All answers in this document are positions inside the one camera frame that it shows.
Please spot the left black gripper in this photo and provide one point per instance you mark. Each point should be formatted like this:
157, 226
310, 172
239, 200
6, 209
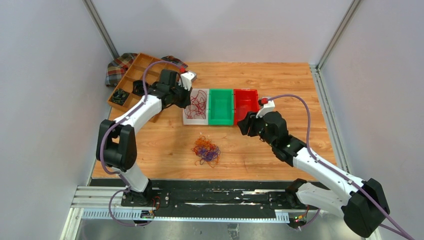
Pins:
187, 101

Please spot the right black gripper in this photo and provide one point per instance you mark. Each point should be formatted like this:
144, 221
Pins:
247, 125

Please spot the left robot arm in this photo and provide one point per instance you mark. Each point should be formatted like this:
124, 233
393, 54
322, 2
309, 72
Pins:
116, 146

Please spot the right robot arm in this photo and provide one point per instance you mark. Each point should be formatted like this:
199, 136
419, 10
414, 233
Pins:
362, 204

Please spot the white plastic bin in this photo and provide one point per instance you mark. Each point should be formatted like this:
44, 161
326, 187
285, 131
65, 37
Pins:
197, 112

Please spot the red plastic bin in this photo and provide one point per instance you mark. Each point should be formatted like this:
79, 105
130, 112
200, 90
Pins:
245, 100

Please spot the green plastic bin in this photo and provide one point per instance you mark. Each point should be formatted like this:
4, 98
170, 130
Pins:
221, 107

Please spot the orange wooden compartment tray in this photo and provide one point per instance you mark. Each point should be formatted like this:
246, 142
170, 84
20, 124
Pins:
130, 88

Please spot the plaid cloth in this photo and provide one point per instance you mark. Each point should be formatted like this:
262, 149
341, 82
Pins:
117, 68

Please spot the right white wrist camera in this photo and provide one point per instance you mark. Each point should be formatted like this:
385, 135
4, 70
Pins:
267, 105

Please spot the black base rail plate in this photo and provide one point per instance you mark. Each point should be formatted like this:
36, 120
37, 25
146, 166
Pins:
209, 199

